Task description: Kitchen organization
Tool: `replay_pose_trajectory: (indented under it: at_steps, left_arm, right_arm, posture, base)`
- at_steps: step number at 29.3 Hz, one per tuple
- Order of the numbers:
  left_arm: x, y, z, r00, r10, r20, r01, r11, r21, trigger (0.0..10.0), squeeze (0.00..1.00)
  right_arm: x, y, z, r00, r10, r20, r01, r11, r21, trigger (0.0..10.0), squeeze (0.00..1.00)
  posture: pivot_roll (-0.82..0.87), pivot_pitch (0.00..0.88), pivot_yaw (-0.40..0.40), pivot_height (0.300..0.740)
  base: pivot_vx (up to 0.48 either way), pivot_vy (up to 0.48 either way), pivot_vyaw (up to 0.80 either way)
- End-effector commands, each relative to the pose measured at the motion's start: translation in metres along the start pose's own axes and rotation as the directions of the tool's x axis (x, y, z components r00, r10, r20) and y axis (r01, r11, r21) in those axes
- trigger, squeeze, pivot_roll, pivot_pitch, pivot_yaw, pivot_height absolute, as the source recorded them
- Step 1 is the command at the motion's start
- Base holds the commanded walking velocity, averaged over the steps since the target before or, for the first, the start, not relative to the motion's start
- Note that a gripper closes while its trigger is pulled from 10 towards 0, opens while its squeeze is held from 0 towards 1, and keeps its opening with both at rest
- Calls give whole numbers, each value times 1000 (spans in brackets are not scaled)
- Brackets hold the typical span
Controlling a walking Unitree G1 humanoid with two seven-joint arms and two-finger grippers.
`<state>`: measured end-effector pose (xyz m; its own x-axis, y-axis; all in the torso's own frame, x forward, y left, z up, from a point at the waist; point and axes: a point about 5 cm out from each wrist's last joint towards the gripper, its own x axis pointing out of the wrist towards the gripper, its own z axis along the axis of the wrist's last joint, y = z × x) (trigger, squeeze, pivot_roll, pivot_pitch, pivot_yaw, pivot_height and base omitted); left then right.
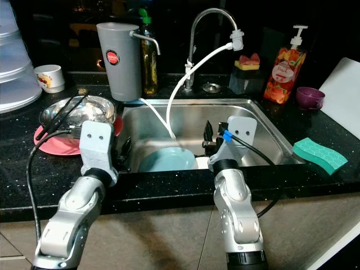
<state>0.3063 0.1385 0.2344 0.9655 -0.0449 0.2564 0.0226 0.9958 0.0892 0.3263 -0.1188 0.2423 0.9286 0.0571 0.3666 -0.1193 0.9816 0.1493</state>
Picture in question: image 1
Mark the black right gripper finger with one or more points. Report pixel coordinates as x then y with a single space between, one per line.
219 135
208 133

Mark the yellow and pink sponge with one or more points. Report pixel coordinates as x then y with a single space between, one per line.
247 62

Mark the light blue plate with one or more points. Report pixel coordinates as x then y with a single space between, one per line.
169 161

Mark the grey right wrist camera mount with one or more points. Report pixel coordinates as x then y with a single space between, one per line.
239 140

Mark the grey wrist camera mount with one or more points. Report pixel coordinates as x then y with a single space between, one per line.
239 140
97 143

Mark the round metal sink strainer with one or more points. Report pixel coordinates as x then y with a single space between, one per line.
211 87

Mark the black chopstick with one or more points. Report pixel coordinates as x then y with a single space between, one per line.
60 116
71 115

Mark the green sponge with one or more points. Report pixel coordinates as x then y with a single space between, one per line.
319 154

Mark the clear plastic stacked containers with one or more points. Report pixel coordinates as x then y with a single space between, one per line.
17 67

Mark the white plate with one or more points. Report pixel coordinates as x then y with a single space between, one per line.
202 163

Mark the black sponge holder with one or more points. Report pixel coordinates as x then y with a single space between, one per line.
246 80

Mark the beige base cabinet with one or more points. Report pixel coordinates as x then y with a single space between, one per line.
174 236

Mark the thin white dispenser tube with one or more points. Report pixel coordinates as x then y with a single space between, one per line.
154 115

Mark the white printed mug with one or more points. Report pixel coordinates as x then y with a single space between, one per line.
49 80

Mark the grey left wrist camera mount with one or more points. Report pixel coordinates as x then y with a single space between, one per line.
97 143

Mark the grey water dispenser with tap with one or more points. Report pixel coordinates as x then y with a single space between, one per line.
117 79

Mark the oil bottle with green cap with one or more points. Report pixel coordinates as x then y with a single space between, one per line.
149 73

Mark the white cutting board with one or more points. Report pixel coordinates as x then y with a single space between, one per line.
343 95

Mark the stainless steel bowl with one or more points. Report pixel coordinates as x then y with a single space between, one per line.
98 109

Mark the pink plate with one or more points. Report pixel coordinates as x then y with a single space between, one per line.
56 147

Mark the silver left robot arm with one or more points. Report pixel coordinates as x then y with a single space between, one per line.
67 225

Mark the peach soap pump bottle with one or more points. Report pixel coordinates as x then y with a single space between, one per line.
283 76

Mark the purple cup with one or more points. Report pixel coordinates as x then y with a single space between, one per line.
308 99

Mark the stainless steel sink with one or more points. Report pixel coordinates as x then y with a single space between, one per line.
197 118

